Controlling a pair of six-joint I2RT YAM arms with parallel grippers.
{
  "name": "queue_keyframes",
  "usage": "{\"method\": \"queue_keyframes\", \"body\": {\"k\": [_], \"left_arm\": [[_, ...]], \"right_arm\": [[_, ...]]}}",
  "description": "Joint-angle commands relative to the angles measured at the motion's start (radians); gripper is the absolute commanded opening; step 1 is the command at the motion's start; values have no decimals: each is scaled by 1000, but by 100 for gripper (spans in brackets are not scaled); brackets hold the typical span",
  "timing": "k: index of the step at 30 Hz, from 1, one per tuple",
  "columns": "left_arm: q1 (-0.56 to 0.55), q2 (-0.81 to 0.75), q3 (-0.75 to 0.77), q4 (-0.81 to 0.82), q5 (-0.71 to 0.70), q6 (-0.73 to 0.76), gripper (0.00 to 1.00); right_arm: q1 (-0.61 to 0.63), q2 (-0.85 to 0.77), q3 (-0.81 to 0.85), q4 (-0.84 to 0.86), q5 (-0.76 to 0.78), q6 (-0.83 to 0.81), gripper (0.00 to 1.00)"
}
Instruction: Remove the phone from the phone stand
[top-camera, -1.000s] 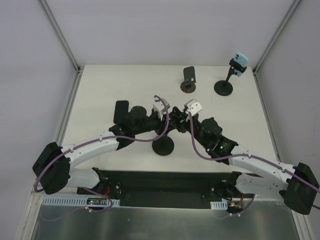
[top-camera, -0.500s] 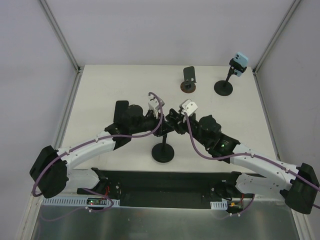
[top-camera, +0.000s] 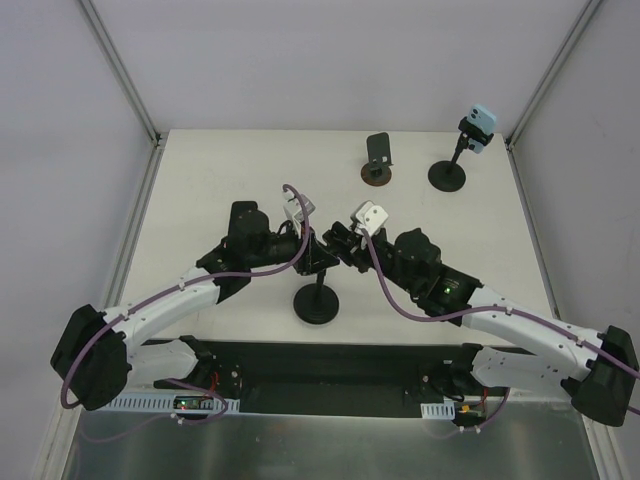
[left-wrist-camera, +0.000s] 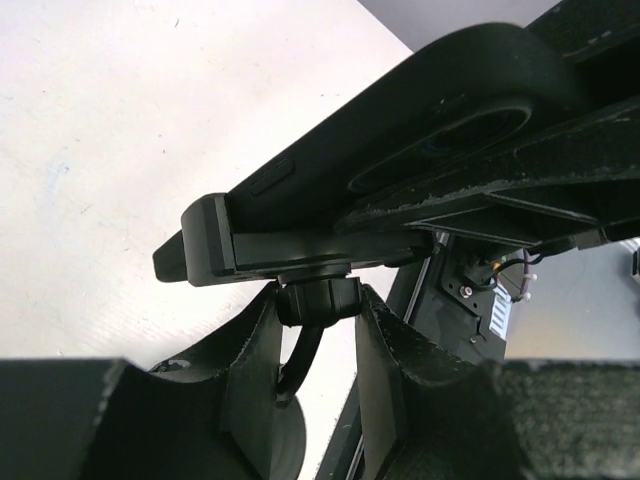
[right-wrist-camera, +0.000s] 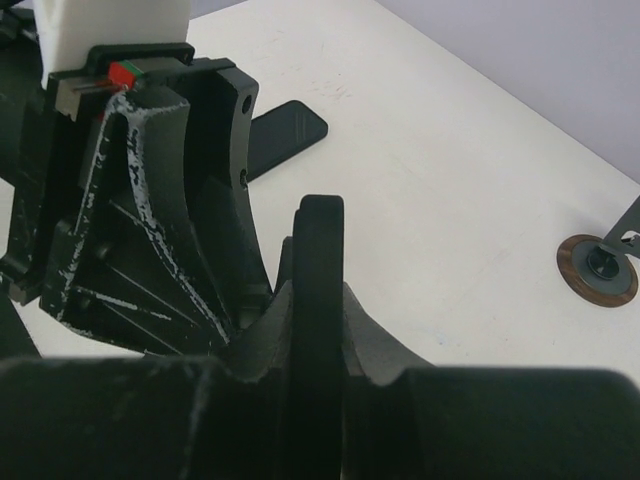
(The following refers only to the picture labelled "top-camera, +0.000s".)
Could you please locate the black round base phone stand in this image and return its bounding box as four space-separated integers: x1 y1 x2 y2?
293 270 340 326

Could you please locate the black phone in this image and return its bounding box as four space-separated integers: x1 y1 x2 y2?
228 201 258 240

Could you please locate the brown base metal phone stand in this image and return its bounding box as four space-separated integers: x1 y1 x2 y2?
360 132 393 187

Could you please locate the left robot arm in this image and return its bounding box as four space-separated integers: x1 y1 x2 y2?
50 199 338 411

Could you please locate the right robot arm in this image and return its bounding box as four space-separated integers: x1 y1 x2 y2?
323 222 639 427

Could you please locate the black tall clamp phone stand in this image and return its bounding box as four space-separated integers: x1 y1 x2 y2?
427 116 472 193

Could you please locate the light blue phone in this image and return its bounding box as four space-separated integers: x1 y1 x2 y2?
466 104 497 154

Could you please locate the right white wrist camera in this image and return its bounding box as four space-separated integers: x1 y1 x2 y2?
350 200 389 237

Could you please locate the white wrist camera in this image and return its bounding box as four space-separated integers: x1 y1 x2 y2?
282 191 316 238
350 200 389 237

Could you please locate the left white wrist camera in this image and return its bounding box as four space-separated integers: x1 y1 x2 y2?
282 191 316 238

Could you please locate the right white cable duct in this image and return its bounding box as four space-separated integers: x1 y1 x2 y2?
420 401 456 421

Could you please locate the white cable duct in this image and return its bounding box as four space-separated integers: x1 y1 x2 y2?
420 401 456 421
101 392 240 415

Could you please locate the aluminium front rail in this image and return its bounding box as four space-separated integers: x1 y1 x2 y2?
62 352 161 391

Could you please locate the left white cable duct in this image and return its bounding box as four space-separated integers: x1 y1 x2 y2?
101 392 240 415

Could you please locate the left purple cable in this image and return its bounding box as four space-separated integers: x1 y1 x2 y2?
59 183 314 410

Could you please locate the left aluminium frame post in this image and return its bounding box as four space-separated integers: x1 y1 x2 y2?
75 0 163 147

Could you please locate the aluminium frame post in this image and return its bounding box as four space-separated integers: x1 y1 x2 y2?
75 0 163 147
504 0 606 151

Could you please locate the right aluminium frame post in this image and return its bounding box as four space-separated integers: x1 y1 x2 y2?
504 0 606 151

